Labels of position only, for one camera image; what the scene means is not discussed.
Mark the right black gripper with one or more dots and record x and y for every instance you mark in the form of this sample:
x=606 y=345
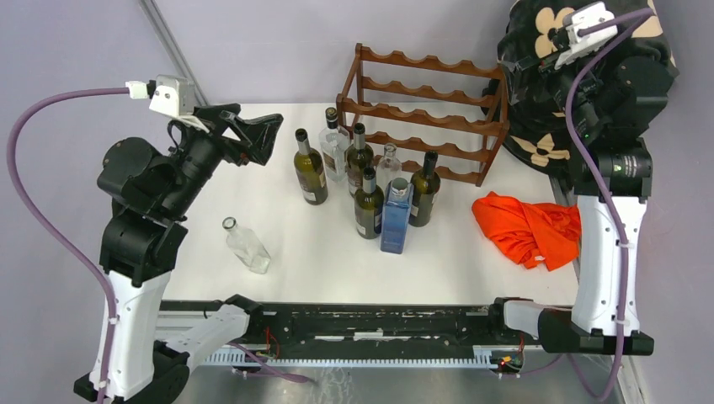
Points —
x=527 y=71

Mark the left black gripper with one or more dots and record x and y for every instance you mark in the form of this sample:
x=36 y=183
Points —
x=260 y=131

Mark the blue square bottle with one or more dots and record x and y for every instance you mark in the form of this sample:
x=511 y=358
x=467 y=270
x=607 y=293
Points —
x=395 y=215

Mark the green wine bottle white label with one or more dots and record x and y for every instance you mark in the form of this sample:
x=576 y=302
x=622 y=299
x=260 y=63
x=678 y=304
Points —
x=426 y=185

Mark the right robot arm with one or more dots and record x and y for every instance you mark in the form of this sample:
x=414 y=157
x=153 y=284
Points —
x=612 y=205

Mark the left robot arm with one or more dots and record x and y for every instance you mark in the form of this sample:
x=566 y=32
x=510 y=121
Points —
x=151 y=193

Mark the green wine bottle far left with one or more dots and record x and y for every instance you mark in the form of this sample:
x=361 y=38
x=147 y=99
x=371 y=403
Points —
x=310 y=170

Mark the clear bottle black cap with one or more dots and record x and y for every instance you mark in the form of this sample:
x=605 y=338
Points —
x=334 y=142

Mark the brown wooden wine rack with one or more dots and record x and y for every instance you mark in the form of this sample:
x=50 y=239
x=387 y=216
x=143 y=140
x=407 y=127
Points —
x=351 y=106

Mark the green wine bottle middle back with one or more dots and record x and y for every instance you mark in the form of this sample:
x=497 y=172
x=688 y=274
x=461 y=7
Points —
x=359 y=156

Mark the clear empty lying bottle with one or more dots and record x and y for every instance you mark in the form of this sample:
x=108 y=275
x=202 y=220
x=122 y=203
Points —
x=245 y=245

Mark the green wine bottle front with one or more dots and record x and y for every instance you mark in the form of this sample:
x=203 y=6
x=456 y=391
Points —
x=369 y=200

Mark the small clear glass bottle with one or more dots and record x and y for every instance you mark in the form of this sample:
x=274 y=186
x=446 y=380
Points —
x=389 y=167

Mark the black floral blanket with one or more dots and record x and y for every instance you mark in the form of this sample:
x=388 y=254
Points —
x=610 y=95

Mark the orange cloth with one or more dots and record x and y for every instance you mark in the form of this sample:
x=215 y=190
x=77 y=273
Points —
x=530 y=234

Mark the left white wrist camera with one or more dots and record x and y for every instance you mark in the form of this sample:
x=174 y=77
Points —
x=168 y=95

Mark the black mounting rail base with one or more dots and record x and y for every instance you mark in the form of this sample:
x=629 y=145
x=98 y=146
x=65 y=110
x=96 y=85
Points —
x=341 y=335

